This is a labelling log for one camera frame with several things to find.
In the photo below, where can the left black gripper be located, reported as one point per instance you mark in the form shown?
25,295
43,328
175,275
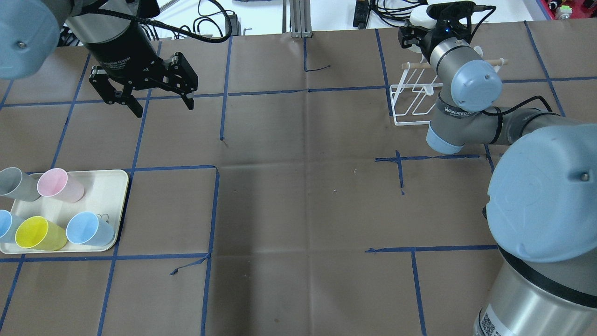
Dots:
125,57

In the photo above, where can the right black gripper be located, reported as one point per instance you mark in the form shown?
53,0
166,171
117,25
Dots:
427,40

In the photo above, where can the white plastic cup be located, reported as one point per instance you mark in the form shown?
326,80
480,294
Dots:
419,17

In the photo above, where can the light blue plastic cup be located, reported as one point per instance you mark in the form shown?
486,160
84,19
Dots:
86,228

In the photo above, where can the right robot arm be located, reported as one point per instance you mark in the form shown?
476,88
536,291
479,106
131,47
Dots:
542,207

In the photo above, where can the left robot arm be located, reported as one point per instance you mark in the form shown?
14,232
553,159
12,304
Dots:
110,30

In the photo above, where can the pink plastic cup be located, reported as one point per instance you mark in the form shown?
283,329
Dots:
60,185

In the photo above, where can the grey plastic cup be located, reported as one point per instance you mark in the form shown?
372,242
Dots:
17,185

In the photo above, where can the yellow plastic cup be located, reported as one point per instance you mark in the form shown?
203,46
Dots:
38,233

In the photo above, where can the black power adapter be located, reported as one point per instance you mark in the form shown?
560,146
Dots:
235,27

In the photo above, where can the beige serving tray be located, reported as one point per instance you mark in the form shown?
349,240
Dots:
105,195

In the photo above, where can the white wire cup rack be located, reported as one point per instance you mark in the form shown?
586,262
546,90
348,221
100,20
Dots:
419,93

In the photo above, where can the aluminium frame post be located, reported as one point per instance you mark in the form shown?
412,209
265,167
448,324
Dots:
296,18

